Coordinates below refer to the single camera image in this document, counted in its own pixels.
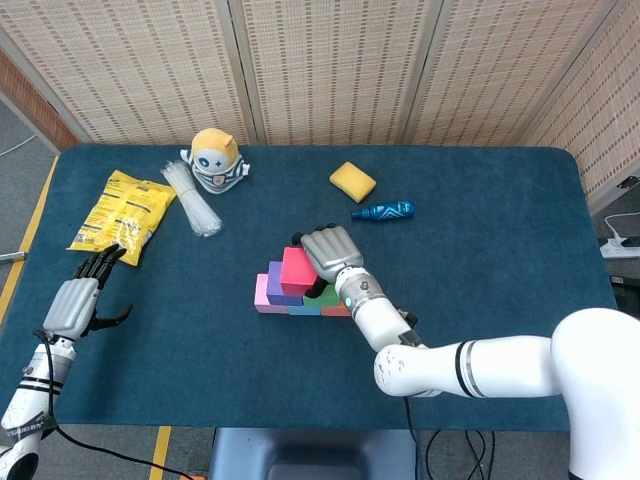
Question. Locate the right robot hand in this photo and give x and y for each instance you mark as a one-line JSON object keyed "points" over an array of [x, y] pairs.
{"points": [[332, 250]]}

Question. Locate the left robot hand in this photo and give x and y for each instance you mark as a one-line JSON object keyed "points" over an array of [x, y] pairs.
{"points": [[72, 305]]}

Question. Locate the red foam cube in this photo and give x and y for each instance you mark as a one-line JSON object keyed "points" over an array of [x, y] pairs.
{"points": [[295, 270]]}

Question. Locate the green foam cube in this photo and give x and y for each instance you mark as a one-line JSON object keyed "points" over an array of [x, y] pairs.
{"points": [[320, 300]]}

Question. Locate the orange foam cube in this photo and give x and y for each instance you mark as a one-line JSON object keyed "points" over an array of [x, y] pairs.
{"points": [[332, 311]]}

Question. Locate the light blue foam cube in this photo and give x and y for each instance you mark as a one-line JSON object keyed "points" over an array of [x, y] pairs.
{"points": [[305, 311]]}

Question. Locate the purple foam cube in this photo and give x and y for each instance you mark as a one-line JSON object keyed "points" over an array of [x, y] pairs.
{"points": [[274, 292]]}

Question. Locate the pink foam cube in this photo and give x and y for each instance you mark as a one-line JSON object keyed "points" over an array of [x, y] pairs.
{"points": [[260, 295]]}

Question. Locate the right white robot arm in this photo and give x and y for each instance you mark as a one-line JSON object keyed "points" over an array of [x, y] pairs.
{"points": [[450, 370]]}

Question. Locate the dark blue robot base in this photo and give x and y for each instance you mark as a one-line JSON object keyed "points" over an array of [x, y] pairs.
{"points": [[315, 450]]}

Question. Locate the blue patterned bottle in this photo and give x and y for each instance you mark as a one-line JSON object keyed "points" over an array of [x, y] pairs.
{"points": [[390, 210]]}

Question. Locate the yellow sponge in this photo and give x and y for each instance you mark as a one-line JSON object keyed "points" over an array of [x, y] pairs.
{"points": [[352, 181]]}

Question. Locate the grey metal rod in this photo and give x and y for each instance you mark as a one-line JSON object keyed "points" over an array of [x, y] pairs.
{"points": [[12, 256]]}

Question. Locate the yellow snack bag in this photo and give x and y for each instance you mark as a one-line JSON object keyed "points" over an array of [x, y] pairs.
{"points": [[122, 207]]}

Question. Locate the teal felt table cover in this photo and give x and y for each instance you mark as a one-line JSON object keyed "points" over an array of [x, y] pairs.
{"points": [[250, 360]]}

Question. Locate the clear plastic straw bundle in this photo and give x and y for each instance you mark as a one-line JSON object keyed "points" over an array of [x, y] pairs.
{"points": [[192, 205]]}

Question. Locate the yellow striped plush toy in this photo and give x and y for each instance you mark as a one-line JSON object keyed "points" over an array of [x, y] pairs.
{"points": [[215, 160]]}

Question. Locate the woven folding screen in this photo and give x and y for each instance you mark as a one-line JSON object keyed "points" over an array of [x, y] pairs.
{"points": [[325, 75]]}

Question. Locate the white power strip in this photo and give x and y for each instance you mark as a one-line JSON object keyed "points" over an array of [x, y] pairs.
{"points": [[620, 247]]}

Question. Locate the black box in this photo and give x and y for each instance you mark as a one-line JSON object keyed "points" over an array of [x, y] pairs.
{"points": [[630, 295]]}

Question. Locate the black metal hinge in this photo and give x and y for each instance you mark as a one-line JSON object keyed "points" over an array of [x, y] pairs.
{"points": [[629, 182]]}

